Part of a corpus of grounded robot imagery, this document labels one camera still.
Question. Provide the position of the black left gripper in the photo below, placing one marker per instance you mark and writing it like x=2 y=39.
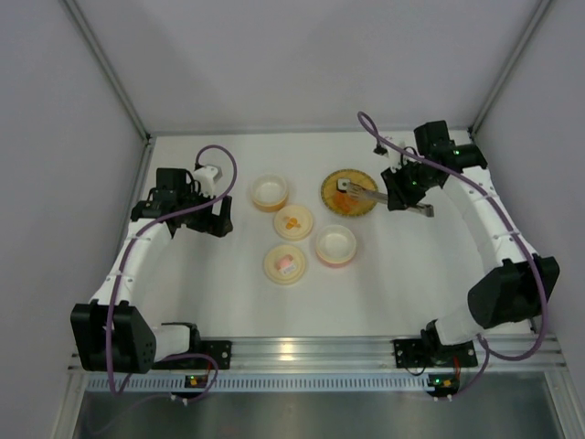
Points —
x=210 y=215

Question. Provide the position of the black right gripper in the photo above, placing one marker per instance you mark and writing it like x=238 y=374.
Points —
x=401 y=188

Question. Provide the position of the metal tongs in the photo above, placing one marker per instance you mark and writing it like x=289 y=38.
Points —
x=391 y=202

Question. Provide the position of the sushi roll piece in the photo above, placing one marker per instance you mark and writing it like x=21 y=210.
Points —
x=343 y=184

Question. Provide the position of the fried food piece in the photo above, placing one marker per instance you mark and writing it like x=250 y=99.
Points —
x=345 y=203

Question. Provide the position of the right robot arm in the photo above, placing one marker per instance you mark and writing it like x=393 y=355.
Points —
x=516 y=279

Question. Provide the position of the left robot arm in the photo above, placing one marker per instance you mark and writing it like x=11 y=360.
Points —
x=110 y=332

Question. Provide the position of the orange lunch bowl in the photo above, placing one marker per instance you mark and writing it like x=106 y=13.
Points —
x=269 y=192

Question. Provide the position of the pink lunch bowl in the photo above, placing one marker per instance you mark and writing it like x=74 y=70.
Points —
x=335 y=246

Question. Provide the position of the round bamboo tray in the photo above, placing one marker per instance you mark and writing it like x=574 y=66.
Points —
x=341 y=192

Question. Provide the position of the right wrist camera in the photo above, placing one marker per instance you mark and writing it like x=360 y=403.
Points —
x=397 y=151

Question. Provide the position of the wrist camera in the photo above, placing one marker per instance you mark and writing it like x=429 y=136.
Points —
x=397 y=151
x=206 y=179

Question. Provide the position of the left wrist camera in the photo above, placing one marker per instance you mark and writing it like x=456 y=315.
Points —
x=206 y=179

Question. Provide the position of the cream lid orange handle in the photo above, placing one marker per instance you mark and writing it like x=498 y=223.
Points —
x=293 y=222

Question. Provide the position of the cream lid pink handle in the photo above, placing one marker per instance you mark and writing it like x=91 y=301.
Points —
x=285 y=264

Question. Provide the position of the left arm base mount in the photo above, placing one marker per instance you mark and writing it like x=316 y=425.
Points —
x=201 y=354

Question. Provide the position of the slotted cable duct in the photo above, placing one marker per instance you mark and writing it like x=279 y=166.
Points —
x=233 y=382

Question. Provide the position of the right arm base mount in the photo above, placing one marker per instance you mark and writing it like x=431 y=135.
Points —
x=434 y=352

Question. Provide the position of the aluminium front rail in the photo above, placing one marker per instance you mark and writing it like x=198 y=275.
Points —
x=361 y=355

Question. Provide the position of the right aluminium frame post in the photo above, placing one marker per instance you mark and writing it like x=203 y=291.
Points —
x=528 y=30

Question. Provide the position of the aluminium frame post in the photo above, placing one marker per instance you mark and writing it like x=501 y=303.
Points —
x=90 y=39
x=528 y=30

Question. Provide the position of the left aluminium frame post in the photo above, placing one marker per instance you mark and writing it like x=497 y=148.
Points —
x=90 y=39

